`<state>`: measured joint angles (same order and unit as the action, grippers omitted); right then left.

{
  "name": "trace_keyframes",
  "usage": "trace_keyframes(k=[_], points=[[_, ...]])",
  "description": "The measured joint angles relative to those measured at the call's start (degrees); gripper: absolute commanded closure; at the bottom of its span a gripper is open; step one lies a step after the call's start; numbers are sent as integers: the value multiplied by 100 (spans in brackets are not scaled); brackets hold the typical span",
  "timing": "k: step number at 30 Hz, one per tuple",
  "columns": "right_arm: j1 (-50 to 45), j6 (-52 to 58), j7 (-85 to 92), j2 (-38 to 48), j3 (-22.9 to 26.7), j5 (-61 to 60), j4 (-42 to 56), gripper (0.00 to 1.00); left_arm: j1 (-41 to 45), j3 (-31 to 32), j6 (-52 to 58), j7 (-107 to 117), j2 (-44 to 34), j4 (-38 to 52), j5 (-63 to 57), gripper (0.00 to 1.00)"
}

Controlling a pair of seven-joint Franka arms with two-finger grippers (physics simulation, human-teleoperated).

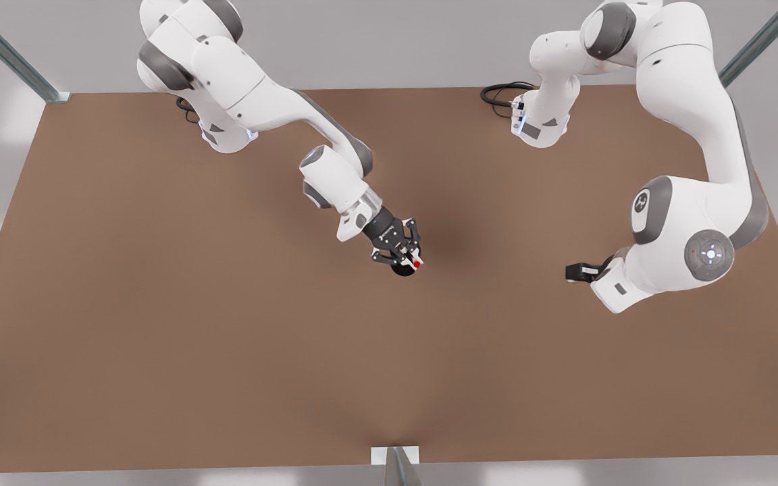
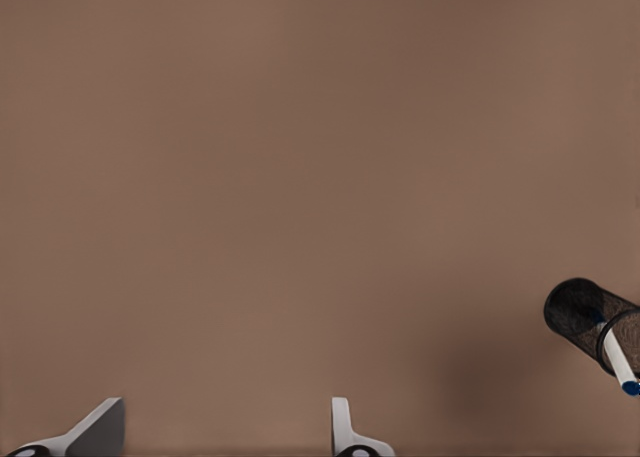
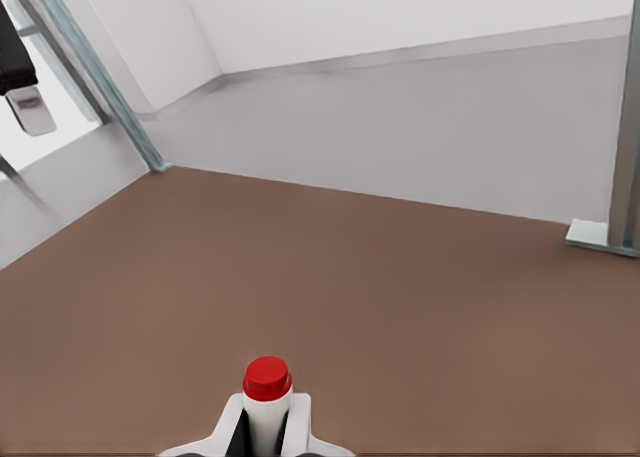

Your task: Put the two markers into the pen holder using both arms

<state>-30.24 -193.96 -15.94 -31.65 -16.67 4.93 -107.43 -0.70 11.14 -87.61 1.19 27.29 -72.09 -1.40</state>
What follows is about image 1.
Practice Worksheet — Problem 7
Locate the silver frame post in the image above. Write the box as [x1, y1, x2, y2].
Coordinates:
[719, 0, 778, 87]
[0, 0, 72, 104]
[370, 445, 422, 486]

